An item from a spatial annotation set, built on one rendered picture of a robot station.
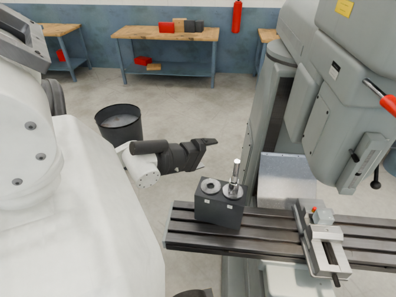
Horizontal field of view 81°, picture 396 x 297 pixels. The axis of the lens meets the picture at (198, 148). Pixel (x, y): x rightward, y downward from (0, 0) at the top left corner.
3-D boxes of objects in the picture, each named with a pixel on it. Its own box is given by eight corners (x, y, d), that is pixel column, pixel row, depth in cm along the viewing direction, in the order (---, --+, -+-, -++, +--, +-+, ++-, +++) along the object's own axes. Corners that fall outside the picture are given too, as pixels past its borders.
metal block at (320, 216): (329, 228, 99) (335, 220, 95) (315, 227, 100) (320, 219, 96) (325, 217, 103) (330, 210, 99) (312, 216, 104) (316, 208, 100)
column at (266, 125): (285, 252, 192) (380, 66, 92) (230, 246, 196) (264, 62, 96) (276, 203, 231) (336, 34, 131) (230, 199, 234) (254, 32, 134)
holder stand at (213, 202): (239, 231, 107) (244, 205, 94) (194, 219, 112) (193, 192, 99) (243, 210, 116) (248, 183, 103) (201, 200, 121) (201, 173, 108)
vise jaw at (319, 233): (341, 243, 95) (345, 238, 93) (310, 241, 96) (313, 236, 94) (336, 230, 100) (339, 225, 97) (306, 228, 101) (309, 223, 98)
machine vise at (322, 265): (349, 281, 91) (362, 269, 84) (310, 277, 92) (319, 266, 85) (320, 207, 117) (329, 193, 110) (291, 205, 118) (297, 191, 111)
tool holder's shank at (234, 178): (229, 182, 95) (232, 162, 88) (231, 177, 98) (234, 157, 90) (237, 184, 95) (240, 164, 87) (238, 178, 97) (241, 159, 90)
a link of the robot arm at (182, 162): (196, 180, 74) (165, 187, 66) (181, 159, 79) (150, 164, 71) (213, 150, 67) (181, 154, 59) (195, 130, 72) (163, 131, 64)
